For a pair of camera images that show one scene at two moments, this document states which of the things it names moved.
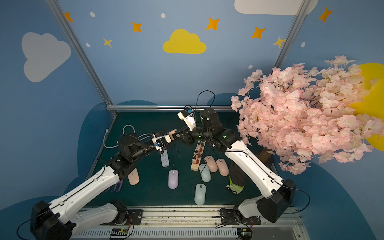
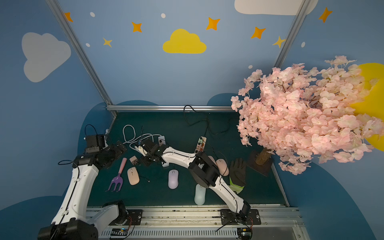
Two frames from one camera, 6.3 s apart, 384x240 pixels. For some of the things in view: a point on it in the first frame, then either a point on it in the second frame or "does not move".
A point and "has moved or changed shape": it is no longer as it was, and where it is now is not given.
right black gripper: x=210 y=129 to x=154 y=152
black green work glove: x=237 y=178 does not move
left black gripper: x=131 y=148 to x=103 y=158
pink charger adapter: x=171 y=133 has moved or changed shape
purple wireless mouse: x=173 y=182 does not move
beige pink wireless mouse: x=133 y=177 does not move
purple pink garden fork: x=120 y=181 does not move
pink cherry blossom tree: x=300 y=114 does not move
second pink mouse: x=223 y=169 does not move
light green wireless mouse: x=199 y=197 does not move
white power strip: x=164 y=158 has moved or changed shape
